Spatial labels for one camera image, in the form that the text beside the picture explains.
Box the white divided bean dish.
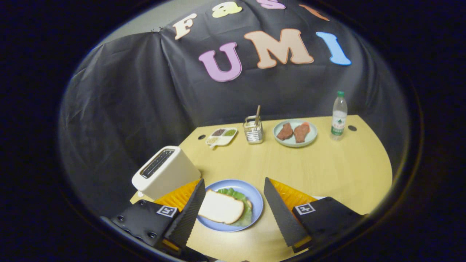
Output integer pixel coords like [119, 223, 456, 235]
[205, 127, 238, 149]

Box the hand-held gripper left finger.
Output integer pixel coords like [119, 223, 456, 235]
[111, 178, 206, 255]

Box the pale green plate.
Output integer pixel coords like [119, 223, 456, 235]
[273, 119, 318, 148]

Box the green lettuce leaf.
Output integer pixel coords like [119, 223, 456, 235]
[217, 187, 253, 227]

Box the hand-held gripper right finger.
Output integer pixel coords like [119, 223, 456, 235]
[264, 177, 364, 254]

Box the dark brown meat patty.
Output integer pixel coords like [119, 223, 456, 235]
[276, 123, 294, 141]

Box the orange-edged brown meat patty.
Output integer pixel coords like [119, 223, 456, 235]
[293, 122, 311, 143]

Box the round-topped bread slice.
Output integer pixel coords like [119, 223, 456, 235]
[198, 189, 245, 225]

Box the metal wire utensil holder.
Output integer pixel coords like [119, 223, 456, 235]
[243, 115, 264, 144]

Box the black backdrop cloth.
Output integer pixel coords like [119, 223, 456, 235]
[58, 0, 410, 219]

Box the blue plate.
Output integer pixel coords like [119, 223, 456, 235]
[197, 179, 264, 233]

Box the white toaster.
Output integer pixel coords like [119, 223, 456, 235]
[131, 146, 201, 201]

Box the clear plastic water bottle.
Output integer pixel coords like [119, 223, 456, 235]
[330, 91, 348, 141]

